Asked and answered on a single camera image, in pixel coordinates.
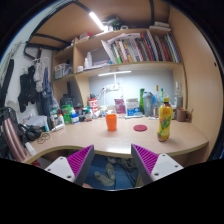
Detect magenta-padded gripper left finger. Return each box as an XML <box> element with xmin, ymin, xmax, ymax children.
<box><xmin>44</xmin><ymin>144</ymin><xmax>96</xmax><ymax>187</ymax></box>

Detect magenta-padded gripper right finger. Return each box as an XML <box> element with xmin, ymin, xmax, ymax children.
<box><xmin>130</xmin><ymin>143</ymin><xmax>184</xmax><ymax>186</ymax></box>

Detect yellow drink bottle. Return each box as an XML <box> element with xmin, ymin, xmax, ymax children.
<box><xmin>157</xmin><ymin>96</ymin><xmax>174</xmax><ymax>143</ymax></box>

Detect flat round red coaster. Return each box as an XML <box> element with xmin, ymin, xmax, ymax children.
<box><xmin>133</xmin><ymin>124</ymin><xmax>148</xmax><ymax>132</ymax></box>

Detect grey slipper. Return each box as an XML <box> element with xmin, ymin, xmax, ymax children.
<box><xmin>105</xmin><ymin>162</ymin><xmax>117</xmax><ymax>181</ymax></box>
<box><xmin>93</xmin><ymin>170</ymin><xmax>115</xmax><ymax>187</ymax></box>

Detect white bottle with blue label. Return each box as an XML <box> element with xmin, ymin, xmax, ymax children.
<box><xmin>70</xmin><ymin>109</ymin><xmax>80</xmax><ymax>125</ymax></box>

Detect brown mug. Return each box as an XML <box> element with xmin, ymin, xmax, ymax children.
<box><xmin>175</xmin><ymin>107</ymin><xmax>193</xmax><ymax>123</ymax></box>

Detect green plastic container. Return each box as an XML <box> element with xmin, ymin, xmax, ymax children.
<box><xmin>61</xmin><ymin>104</ymin><xmax>73</xmax><ymax>125</ymax></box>

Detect brown bottle with green cap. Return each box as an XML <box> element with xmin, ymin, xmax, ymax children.
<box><xmin>85</xmin><ymin>107</ymin><xmax>93</xmax><ymax>122</ymax></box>

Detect grey shaker bottle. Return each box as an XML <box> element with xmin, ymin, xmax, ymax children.
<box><xmin>142</xmin><ymin>91</ymin><xmax>154</xmax><ymax>117</ymax></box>

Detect clear bottle with yellow cap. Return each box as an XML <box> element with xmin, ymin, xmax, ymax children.
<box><xmin>153</xmin><ymin>84</ymin><xmax>163</xmax><ymax>117</ymax></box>

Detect white and blue carton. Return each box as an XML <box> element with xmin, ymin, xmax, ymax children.
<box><xmin>125</xmin><ymin>97</ymin><xmax>141</xmax><ymax>117</ymax></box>

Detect orange plastic cup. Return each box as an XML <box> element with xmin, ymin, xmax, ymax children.
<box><xmin>105</xmin><ymin>113</ymin><xmax>118</xmax><ymax>132</ymax></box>

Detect clear bottle with white cap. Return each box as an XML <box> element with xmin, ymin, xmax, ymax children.
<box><xmin>174</xmin><ymin>81</ymin><xmax>184</xmax><ymax>109</ymax></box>

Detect green glass bottle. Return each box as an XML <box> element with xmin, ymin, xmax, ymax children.
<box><xmin>139</xmin><ymin>88</ymin><xmax>146</xmax><ymax>113</ymax></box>

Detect red and white canister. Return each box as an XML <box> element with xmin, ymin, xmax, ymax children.
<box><xmin>87</xmin><ymin>98</ymin><xmax>99</xmax><ymax>114</ymax></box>

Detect magenta snack packet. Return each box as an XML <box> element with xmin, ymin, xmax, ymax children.
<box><xmin>114</xmin><ymin>98</ymin><xmax>127</xmax><ymax>115</ymax></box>

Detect hanging dark clothes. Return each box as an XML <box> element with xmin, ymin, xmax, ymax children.
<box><xmin>18</xmin><ymin>58</ymin><xmax>54</xmax><ymax>114</ymax></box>

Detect white power strip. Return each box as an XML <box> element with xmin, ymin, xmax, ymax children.
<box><xmin>103</xmin><ymin>83</ymin><xmax>120</xmax><ymax>92</ymax></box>

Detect white LED light bar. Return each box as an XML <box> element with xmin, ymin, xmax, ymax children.
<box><xmin>97</xmin><ymin>70</ymin><xmax>133</xmax><ymax>77</ymax></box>
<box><xmin>88</xmin><ymin>11</ymin><xmax>106</xmax><ymax>32</ymax></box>

